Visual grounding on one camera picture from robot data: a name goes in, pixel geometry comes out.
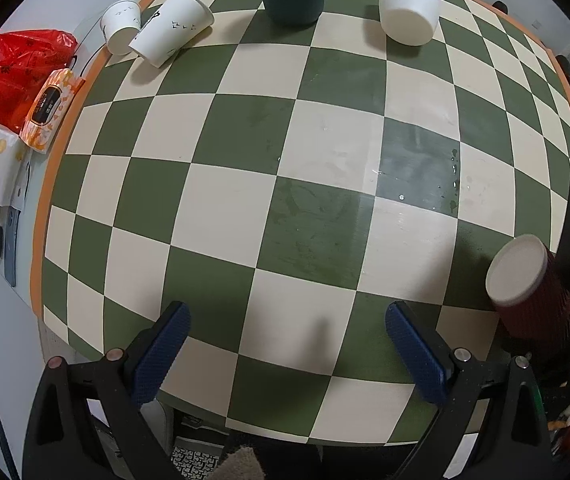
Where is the red ribbed paper cup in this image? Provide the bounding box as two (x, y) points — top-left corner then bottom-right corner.
(485, 234), (570, 342)

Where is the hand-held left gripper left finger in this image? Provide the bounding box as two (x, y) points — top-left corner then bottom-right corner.
(22, 301), (192, 480)

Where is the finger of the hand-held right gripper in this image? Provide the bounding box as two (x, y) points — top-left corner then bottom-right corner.
(501, 327), (541, 363)

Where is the grey blue strip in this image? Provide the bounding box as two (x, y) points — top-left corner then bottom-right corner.
(2, 152), (33, 288)

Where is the orange wet wipes pack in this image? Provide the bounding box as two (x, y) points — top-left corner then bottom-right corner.
(19, 68), (87, 154)

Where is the small white paper cup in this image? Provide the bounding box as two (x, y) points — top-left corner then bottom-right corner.
(101, 0), (143, 56)

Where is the green cream checkered mat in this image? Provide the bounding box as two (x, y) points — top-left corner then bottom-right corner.
(30, 0), (570, 447)

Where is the red plastic bag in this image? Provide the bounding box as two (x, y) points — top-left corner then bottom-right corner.
(0, 30), (78, 133)

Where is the tall bird print paper cup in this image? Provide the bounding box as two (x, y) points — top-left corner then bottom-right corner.
(129, 0), (215, 67)

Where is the plain white cup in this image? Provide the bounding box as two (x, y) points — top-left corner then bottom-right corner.
(378, 0), (441, 46)

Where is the brown fuzzy cloth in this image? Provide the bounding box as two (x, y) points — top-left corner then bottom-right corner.
(215, 445), (266, 480)

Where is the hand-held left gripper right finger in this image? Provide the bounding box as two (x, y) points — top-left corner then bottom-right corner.
(385, 301), (553, 480)

